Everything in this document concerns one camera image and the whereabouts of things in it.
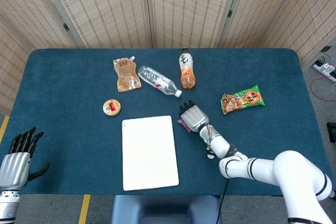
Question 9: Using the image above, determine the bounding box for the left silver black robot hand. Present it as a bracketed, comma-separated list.
[0, 126, 51, 191]

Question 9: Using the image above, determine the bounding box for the woven folding screen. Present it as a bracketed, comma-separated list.
[0, 0, 336, 116]

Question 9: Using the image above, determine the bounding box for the white rectangular board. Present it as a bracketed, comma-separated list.
[121, 115, 180, 191]

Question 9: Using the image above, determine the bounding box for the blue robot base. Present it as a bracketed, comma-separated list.
[110, 195, 223, 224]

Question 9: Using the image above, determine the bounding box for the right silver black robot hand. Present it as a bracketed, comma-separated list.
[178, 99, 210, 133]

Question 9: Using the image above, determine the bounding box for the orange drink bottle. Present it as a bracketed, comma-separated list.
[179, 48, 197, 90]

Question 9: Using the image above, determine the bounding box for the green snack bag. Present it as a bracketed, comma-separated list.
[220, 84, 266, 116]

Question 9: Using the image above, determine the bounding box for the round gold tin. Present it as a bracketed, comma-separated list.
[102, 99, 122, 117]

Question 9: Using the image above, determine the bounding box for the teal table cloth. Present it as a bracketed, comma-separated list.
[0, 48, 332, 196]

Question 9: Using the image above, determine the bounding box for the clear plastic water bottle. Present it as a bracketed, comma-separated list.
[138, 65, 183, 98]

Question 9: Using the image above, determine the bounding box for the yellow floor tape strip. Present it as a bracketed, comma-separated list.
[0, 115, 10, 143]
[78, 194, 91, 224]

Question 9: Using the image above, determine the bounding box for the black cable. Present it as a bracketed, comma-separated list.
[219, 178, 230, 224]

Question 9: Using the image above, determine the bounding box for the black box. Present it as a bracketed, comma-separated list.
[326, 122, 336, 144]

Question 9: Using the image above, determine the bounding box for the white power strip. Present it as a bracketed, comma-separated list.
[312, 60, 336, 82]

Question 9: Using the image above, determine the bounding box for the red cable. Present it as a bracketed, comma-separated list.
[310, 77, 336, 101]

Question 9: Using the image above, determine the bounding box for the brown spout pouch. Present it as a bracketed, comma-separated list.
[113, 56, 142, 93]

